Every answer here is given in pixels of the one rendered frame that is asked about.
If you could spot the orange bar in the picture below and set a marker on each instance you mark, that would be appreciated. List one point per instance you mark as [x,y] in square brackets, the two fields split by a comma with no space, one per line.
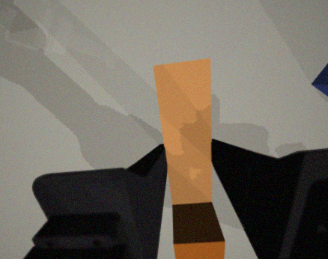
[184,98]

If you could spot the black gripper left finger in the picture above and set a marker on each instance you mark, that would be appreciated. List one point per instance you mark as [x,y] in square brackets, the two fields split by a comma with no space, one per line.
[136,193]

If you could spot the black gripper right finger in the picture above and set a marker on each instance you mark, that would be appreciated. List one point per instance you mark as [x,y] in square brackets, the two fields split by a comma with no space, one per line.
[268,194]

